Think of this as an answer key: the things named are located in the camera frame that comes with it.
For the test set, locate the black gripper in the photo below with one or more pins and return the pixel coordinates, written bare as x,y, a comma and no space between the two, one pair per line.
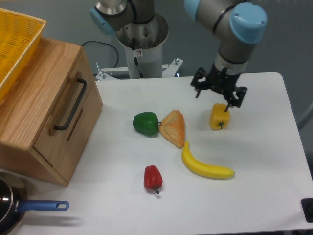
222,83

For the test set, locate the wooden top drawer black handle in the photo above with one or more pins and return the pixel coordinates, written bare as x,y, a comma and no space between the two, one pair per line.
70,123

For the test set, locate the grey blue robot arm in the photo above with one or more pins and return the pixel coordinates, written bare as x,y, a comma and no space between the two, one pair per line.
238,24

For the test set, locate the wooden drawer cabinet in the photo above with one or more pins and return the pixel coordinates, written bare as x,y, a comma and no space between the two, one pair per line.
26,108

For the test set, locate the yellow bell pepper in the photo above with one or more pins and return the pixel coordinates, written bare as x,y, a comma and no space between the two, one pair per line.
219,116

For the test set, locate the orange bread wedge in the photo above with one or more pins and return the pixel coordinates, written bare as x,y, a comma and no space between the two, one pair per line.
173,128

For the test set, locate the green bell pepper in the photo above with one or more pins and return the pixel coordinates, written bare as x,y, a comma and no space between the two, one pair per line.
146,123

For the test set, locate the yellow banana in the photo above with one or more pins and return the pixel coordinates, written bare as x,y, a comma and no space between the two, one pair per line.
203,169

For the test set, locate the red bell pepper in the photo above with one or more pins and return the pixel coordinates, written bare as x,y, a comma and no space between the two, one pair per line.
153,179

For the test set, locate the black corner object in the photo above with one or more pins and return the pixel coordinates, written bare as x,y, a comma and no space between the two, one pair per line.
307,206

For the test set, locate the yellow plastic basket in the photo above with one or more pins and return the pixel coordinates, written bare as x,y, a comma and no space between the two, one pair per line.
19,37

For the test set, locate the blue handled frying pan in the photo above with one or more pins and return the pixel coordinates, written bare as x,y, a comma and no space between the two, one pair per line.
14,202

